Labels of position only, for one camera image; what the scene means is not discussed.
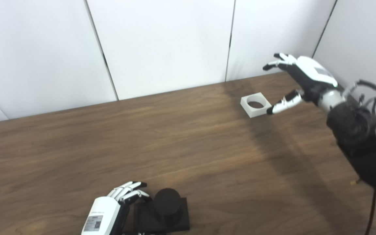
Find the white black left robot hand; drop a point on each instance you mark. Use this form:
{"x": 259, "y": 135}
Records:
{"x": 101, "y": 215}

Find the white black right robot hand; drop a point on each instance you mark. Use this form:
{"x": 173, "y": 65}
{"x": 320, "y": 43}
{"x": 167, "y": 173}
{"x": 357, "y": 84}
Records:
{"x": 310, "y": 76}

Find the black peg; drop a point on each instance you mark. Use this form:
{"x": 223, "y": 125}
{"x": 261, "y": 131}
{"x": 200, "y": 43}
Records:
{"x": 166, "y": 209}

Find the white square piece with hole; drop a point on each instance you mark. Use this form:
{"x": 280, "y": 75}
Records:
{"x": 251, "y": 111}

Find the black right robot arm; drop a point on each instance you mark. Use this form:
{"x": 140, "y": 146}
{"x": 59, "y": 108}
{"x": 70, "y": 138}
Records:
{"x": 361, "y": 137}

